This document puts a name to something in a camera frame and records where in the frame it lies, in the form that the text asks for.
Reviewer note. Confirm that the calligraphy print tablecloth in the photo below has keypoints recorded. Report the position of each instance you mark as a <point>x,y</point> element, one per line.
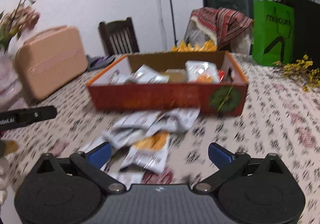
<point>278,117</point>

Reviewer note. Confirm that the yellow sunflower decoration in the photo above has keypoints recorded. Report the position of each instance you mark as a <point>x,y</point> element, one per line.
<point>207,46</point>

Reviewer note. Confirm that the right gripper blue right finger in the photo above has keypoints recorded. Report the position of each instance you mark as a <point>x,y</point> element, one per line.
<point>220,156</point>

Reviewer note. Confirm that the yellow flower branch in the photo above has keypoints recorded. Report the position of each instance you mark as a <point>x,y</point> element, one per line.
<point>301,72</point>

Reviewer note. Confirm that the green paper shopping bag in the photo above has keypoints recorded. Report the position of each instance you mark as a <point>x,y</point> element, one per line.
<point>273,32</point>

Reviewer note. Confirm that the grey purple folded cloth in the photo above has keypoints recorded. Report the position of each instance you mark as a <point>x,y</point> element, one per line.
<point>99,62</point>

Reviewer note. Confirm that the red orange cardboard box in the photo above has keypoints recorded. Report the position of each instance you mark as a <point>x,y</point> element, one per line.
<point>224,98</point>

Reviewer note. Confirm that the dark wooden chair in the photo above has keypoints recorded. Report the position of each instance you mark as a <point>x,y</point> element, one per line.
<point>118,37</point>

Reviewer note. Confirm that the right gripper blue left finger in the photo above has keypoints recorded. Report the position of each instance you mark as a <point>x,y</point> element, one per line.
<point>99,155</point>

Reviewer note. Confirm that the black paper shopping bag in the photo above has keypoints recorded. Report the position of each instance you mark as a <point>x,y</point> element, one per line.
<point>306,33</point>

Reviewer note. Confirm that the orange white snack packet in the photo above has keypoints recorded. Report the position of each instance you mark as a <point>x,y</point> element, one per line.
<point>150,154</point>

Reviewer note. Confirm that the pink hard case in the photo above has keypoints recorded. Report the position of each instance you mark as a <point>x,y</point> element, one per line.
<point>49,60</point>

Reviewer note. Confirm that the red patterned woven cloth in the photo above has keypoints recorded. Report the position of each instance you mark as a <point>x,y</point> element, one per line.
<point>221,26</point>

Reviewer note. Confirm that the white snack packet in box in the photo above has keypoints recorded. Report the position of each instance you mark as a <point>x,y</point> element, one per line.
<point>144,75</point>

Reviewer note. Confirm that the pink flower bouquet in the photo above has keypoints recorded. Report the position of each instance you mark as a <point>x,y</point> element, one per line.
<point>14,24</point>

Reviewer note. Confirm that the orange white packet in box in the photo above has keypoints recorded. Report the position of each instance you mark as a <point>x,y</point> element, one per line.
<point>202,72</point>

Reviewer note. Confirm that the white snack packet on table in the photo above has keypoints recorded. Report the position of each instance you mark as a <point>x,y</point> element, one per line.
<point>175,121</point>
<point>130,128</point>

